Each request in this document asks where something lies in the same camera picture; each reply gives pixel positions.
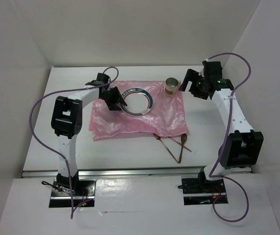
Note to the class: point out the pink satin cloth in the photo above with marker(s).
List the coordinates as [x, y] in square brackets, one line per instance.
[166, 117]

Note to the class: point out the aluminium front rail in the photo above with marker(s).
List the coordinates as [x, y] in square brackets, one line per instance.
[132, 172]

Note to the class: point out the steel cup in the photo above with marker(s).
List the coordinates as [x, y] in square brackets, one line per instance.
[171, 86]

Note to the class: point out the brown wooden spoon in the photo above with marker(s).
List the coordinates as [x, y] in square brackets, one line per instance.
[183, 140]

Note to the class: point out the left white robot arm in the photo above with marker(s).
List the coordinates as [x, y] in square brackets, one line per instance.
[67, 120]

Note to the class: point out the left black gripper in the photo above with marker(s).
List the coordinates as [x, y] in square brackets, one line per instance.
[116, 92]

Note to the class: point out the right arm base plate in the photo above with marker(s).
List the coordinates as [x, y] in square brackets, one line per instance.
[196, 194]

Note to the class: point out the white plate green rim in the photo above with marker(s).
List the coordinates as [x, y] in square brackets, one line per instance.
[139, 102]

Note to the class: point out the copper knife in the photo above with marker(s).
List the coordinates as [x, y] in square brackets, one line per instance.
[179, 143]

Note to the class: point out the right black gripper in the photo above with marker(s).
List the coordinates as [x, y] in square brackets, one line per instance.
[192, 76]

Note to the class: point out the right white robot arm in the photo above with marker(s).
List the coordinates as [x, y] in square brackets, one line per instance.
[242, 144]

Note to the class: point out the copper fork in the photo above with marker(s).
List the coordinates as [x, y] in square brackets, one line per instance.
[157, 137]

